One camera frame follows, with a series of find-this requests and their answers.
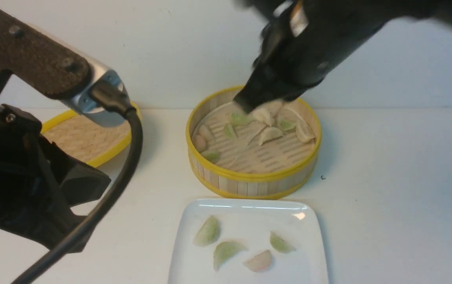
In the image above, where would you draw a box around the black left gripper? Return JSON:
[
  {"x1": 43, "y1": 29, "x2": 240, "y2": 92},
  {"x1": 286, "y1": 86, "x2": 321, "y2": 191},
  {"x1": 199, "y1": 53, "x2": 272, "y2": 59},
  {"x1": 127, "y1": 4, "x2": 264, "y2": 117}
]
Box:
[{"x1": 0, "y1": 67, "x2": 111, "y2": 249}]

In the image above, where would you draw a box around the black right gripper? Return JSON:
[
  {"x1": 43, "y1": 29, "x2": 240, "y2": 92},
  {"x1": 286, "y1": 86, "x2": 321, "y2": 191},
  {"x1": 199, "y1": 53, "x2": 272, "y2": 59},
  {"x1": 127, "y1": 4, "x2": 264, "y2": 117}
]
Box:
[{"x1": 233, "y1": 0, "x2": 387, "y2": 114}]

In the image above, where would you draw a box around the large green dumpling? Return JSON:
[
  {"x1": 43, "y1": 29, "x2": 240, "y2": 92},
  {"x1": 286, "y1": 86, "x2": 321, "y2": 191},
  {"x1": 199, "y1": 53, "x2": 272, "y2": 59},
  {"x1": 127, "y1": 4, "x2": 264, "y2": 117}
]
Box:
[{"x1": 193, "y1": 215, "x2": 221, "y2": 247}]

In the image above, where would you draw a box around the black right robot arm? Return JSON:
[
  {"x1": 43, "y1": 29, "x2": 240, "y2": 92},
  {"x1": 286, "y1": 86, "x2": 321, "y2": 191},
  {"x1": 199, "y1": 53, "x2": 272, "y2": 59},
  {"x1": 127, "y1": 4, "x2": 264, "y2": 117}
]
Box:
[{"x1": 233, "y1": 0, "x2": 452, "y2": 114}]

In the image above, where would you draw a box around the green dumpling right on plate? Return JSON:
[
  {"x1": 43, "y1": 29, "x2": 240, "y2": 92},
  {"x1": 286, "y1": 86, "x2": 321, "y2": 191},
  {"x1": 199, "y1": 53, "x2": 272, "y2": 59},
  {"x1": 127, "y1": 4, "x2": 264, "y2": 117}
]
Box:
[{"x1": 269, "y1": 231, "x2": 296, "y2": 254}]

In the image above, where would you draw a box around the green dumpling on plate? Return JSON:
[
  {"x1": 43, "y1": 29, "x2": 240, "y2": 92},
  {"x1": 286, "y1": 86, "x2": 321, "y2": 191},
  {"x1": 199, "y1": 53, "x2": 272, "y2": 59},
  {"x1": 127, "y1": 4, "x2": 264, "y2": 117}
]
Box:
[
  {"x1": 269, "y1": 231, "x2": 296, "y2": 254},
  {"x1": 213, "y1": 241, "x2": 248, "y2": 272}
]

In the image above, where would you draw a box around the white square ceramic plate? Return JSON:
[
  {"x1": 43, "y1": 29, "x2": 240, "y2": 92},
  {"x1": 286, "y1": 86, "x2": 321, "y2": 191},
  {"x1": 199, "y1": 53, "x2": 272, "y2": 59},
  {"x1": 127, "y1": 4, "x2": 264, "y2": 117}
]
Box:
[{"x1": 168, "y1": 198, "x2": 329, "y2": 284}]

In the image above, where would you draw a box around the green dumpling left on plate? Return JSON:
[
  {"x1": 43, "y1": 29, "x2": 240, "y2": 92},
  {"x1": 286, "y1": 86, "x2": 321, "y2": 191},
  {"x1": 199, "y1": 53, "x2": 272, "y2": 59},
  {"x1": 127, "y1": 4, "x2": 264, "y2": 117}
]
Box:
[{"x1": 213, "y1": 241, "x2": 248, "y2": 272}]

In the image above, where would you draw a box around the pink dumpling on plate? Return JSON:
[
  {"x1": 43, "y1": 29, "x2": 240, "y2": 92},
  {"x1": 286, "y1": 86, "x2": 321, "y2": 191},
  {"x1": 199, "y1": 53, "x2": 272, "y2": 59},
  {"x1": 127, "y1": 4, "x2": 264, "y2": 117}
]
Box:
[{"x1": 243, "y1": 250, "x2": 273, "y2": 273}]

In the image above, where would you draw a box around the white dumpling steamer top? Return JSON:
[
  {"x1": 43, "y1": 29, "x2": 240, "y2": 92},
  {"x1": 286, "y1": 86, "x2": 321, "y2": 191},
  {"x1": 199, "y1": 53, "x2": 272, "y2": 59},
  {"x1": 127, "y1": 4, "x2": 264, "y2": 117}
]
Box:
[{"x1": 252, "y1": 107, "x2": 274, "y2": 127}]

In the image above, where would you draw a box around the white dumpling steamer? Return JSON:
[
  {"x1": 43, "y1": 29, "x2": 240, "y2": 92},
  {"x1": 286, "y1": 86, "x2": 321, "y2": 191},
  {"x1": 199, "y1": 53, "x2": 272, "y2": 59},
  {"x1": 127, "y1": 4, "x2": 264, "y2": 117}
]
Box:
[
  {"x1": 258, "y1": 127, "x2": 284, "y2": 146},
  {"x1": 295, "y1": 120, "x2": 316, "y2": 144},
  {"x1": 198, "y1": 124, "x2": 215, "y2": 142},
  {"x1": 252, "y1": 107, "x2": 274, "y2": 127}
]

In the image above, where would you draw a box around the green dumpling steamer top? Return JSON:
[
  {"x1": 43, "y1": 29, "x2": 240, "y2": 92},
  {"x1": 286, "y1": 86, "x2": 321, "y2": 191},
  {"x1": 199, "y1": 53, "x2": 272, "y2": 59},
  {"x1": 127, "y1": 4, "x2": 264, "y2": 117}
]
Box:
[{"x1": 228, "y1": 112, "x2": 254, "y2": 127}]

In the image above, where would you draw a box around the green dumpling steamer right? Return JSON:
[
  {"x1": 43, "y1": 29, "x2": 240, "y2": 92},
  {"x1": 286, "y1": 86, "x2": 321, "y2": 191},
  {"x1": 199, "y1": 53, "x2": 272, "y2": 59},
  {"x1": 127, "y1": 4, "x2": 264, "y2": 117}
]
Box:
[{"x1": 276, "y1": 117, "x2": 297, "y2": 132}]

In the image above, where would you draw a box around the white dumpling steamer centre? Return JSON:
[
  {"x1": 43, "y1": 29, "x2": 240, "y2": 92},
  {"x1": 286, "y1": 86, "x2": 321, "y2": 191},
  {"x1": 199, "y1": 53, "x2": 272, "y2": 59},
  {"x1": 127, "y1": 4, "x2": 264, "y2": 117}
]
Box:
[{"x1": 258, "y1": 127, "x2": 284, "y2": 146}]

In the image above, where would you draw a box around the small green dumpling steamer centre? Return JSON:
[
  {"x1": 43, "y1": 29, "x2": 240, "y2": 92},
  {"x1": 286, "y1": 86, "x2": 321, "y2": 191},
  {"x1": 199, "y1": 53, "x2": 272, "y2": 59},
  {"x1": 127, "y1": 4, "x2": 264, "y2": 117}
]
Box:
[{"x1": 222, "y1": 123, "x2": 237, "y2": 140}]

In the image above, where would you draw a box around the white dumpling steamer far right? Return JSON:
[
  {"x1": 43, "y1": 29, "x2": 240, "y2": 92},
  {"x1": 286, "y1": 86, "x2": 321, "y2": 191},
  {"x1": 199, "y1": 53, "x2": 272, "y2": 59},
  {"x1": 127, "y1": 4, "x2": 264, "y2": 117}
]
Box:
[{"x1": 295, "y1": 120, "x2": 316, "y2": 144}]

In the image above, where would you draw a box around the yellow rimmed bamboo steamer basket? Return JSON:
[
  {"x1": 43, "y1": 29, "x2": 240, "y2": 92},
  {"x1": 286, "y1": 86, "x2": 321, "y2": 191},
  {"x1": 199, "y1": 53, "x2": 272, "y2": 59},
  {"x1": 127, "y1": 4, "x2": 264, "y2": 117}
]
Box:
[{"x1": 186, "y1": 87, "x2": 322, "y2": 200}]

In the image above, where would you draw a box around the white dumpling steamer left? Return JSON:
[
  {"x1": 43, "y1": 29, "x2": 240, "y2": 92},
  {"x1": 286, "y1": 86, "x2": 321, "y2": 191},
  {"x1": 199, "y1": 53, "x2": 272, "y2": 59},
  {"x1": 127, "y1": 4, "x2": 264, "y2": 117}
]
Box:
[{"x1": 198, "y1": 124, "x2": 215, "y2": 142}]

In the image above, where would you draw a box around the yellow rimmed woven steamer lid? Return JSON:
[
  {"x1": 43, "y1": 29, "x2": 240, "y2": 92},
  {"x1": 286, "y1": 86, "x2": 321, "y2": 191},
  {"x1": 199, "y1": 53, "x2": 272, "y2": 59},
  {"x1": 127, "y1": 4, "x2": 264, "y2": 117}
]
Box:
[{"x1": 41, "y1": 110, "x2": 132, "y2": 168}]

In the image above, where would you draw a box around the pink dumpling steamer left edge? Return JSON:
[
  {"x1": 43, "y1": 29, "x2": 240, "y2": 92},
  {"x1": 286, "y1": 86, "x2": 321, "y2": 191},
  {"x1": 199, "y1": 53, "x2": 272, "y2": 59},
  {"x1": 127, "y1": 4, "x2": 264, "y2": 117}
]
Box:
[{"x1": 192, "y1": 135, "x2": 207, "y2": 153}]

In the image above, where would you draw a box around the green dumpling steamer front left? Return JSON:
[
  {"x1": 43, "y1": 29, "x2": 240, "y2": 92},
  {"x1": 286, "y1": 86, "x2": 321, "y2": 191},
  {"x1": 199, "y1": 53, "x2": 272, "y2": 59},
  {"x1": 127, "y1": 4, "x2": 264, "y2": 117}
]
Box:
[{"x1": 200, "y1": 149, "x2": 221, "y2": 164}]

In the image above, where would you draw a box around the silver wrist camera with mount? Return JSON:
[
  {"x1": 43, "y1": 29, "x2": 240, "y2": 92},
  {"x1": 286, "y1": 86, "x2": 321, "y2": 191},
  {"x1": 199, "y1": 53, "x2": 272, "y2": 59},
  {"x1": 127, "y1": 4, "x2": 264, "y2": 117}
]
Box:
[{"x1": 0, "y1": 10, "x2": 126, "y2": 127}]

